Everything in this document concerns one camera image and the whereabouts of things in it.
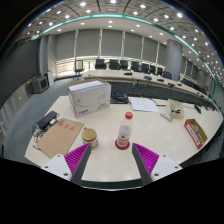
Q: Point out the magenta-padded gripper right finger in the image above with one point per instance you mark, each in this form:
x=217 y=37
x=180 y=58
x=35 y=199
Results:
x=147 y=157

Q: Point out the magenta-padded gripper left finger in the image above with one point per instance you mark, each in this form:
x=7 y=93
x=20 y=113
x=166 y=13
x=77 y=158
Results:
x=76 y=156

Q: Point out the clear red-capped water bottle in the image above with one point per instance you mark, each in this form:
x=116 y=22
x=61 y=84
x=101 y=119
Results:
x=124 y=133

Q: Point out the white power adapter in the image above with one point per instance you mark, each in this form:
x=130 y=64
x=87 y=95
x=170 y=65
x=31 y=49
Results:
x=56 y=120

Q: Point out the white marker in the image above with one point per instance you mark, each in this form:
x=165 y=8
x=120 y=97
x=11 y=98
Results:
x=166 y=116

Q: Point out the flat black device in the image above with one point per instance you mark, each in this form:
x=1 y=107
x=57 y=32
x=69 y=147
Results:
x=47 y=119

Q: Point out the open red-sided cardboard box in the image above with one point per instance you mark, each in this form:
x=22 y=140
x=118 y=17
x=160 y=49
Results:
x=192 y=133

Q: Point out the white paper sheets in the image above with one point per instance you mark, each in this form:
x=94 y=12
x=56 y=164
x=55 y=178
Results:
x=143 y=104

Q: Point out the black stapler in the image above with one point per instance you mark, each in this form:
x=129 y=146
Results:
x=174 y=111

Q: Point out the white cardboard paper box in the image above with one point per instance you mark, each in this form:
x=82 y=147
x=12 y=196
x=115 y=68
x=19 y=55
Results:
x=88 y=100

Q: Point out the beige desk organizer box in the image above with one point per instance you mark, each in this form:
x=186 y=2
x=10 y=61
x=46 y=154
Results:
x=175 y=104

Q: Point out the black desk microphones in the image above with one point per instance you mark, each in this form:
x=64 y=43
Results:
x=148 y=77

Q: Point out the grey monitor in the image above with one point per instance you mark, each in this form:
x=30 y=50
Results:
x=40 y=84

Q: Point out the long curved conference desk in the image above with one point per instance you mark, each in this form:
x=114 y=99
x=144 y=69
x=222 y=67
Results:
x=113 y=75

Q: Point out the black office chairs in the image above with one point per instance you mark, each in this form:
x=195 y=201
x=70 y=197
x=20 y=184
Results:
x=114 y=64

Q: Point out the round ceiling lights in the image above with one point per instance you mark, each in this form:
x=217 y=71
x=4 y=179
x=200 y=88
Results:
x=83 y=4

